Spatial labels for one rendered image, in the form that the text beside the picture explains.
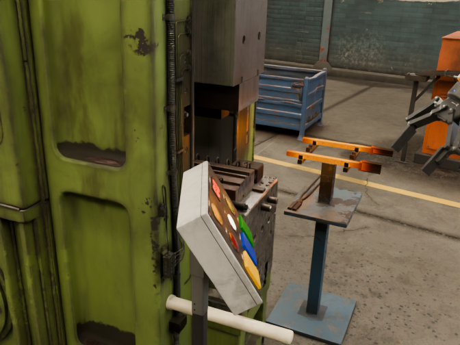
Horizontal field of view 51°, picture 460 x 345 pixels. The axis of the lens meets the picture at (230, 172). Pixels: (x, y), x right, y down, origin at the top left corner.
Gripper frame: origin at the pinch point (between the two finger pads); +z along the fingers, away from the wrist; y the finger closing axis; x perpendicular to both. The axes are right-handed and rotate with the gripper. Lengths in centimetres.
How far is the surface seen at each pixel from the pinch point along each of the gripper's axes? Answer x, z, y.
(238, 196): -1, 48, 56
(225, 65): 33, 13, 55
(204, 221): 36, 39, -4
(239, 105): 20, 21, 57
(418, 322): -147, 62, 72
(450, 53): -223, -106, 301
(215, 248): 30, 43, -5
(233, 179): 2, 45, 61
